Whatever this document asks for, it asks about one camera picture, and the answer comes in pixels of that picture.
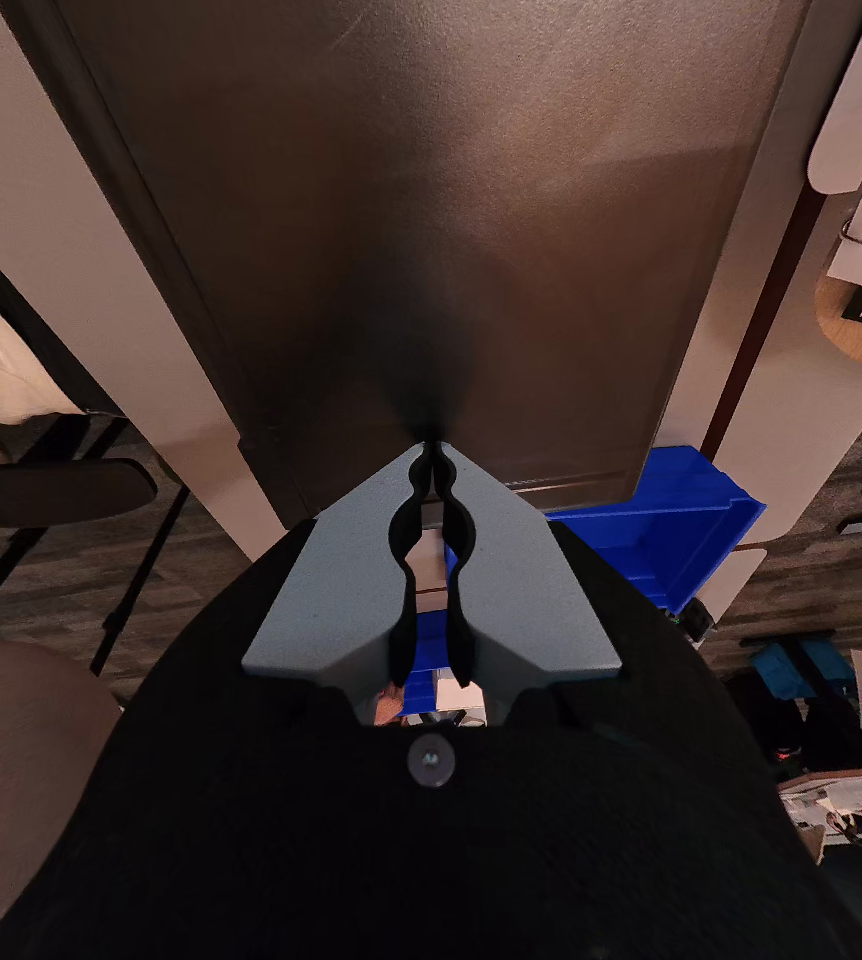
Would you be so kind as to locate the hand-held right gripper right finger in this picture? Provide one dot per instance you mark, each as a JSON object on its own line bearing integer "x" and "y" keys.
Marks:
{"x": 536, "y": 600}

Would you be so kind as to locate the blue cloth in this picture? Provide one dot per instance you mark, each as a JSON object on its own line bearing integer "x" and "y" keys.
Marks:
{"x": 798, "y": 671}

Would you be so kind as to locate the newspaper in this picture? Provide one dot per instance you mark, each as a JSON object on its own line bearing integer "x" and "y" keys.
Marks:
{"x": 843, "y": 802}

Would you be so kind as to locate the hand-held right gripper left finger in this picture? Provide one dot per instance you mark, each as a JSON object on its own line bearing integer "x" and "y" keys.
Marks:
{"x": 326, "y": 600}

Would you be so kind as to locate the black drawer cabinet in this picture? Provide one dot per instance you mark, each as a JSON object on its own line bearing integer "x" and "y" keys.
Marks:
{"x": 438, "y": 187}

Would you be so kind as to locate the person's left forearm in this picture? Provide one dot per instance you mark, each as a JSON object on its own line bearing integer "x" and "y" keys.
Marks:
{"x": 18, "y": 765}

